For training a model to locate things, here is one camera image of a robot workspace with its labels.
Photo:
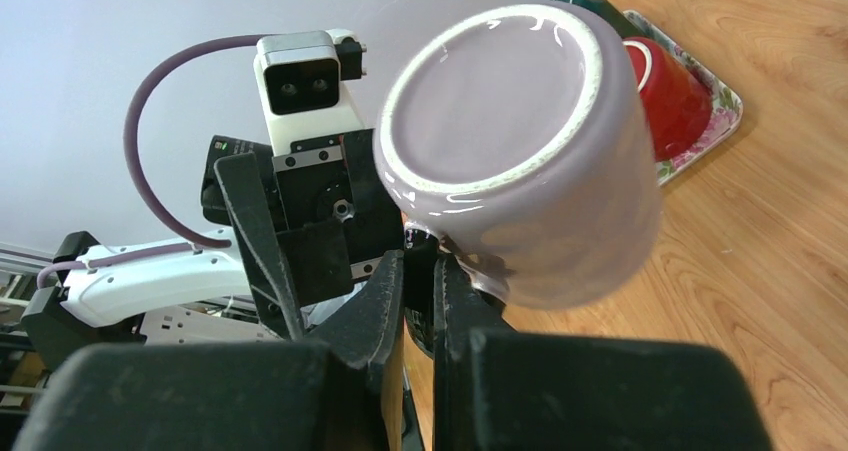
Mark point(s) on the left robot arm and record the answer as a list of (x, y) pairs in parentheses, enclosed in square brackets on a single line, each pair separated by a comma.
[(92, 291)]

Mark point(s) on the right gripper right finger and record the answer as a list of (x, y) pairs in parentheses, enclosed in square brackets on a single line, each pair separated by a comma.
[(496, 388)]

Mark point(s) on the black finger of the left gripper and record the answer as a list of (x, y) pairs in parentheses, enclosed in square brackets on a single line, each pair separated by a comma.
[(266, 267)]

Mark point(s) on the left arm base link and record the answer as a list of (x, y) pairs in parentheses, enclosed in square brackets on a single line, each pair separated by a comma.
[(223, 319)]

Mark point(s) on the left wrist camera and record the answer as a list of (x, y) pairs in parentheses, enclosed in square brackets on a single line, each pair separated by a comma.
[(301, 82)]

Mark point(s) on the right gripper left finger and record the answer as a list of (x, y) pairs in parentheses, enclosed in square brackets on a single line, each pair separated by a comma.
[(339, 388)]

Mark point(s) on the background storage shelf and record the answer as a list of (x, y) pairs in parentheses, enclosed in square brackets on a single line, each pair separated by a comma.
[(24, 376)]

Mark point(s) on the red mug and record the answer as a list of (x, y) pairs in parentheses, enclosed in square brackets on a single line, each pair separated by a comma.
[(677, 106)]

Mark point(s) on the floral serving tray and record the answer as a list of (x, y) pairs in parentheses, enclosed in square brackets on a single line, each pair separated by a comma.
[(727, 107)]

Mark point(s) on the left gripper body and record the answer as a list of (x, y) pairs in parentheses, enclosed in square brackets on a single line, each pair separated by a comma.
[(333, 218)]

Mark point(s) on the mauve mug black handle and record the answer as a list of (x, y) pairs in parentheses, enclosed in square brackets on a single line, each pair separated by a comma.
[(518, 139)]

